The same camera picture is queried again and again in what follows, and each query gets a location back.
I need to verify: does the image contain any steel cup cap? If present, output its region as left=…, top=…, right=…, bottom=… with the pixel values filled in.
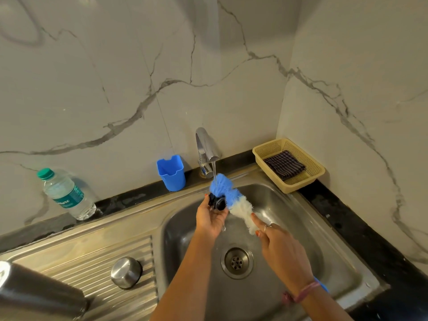
left=111, top=257, right=144, bottom=290

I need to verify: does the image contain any stainless steel flask body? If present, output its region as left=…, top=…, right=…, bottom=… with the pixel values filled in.
left=0, top=260, right=89, bottom=321

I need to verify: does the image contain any blue white bottle brush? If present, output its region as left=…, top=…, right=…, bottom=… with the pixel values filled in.
left=209, top=173, right=330, bottom=295

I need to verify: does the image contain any person's left forearm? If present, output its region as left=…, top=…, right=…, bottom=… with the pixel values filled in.
left=150, top=232, right=218, bottom=321

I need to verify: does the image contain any yellow plastic basket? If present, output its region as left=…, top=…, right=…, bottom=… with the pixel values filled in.
left=252, top=138, right=326, bottom=194

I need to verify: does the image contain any stainless steel sink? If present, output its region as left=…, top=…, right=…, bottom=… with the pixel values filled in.
left=0, top=163, right=390, bottom=321

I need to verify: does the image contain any clear plastic water bottle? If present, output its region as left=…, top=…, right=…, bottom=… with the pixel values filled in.
left=37, top=167, right=97, bottom=221

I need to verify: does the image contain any blue plastic brush holder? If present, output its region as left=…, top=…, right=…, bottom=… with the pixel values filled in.
left=156, top=155, right=186, bottom=192

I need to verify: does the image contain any person's left hand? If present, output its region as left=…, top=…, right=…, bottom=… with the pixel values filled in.
left=195, top=194, right=230, bottom=241

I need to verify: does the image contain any person's right hand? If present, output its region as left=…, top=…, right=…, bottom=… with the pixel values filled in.
left=251, top=213, right=315, bottom=296

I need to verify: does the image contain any dark checked cloth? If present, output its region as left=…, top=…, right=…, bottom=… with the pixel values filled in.
left=263, top=150, right=306, bottom=181

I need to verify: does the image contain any black stopper lid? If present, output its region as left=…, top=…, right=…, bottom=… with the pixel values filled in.
left=208, top=193, right=229, bottom=212

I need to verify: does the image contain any chrome faucet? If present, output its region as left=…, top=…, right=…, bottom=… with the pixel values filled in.
left=195, top=127, right=221, bottom=179

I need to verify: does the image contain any pink thread bracelet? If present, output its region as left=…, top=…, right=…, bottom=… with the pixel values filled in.
left=282, top=281, right=323, bottom=305

